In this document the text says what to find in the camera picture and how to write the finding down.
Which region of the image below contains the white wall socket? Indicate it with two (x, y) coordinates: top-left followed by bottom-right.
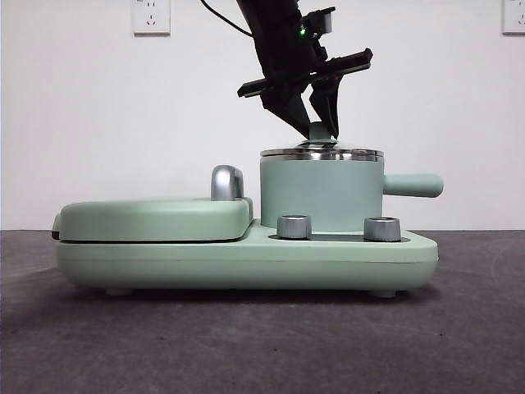
(501, 0), (525, 36)
(131, 0), (172, 36)

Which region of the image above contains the silver chrome cover handle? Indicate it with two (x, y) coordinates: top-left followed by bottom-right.
(210, 164), (247, 203)

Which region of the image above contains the mint green breakfast maker base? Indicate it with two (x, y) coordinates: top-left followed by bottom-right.
(56, 218), (439, 299)

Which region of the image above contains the mint green pot with handle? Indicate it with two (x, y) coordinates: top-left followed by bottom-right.
(259, 154), (445, 230)

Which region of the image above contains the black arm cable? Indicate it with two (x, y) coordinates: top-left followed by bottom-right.
(199, 0), (253, 37)

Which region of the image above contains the silver control knob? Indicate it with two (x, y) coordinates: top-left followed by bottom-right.
(363, 216), (402, 243)
(276, 213), (314, 240)

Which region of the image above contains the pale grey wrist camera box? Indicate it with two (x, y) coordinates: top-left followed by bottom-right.
(301, 7), (336, 42)

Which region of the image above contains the mint green hinged griddle cover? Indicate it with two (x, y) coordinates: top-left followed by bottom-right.
(52, 195), (255, 244)

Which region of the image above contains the glass pot lid green knob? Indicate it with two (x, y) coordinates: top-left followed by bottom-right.
(260, 121), (386, 159)

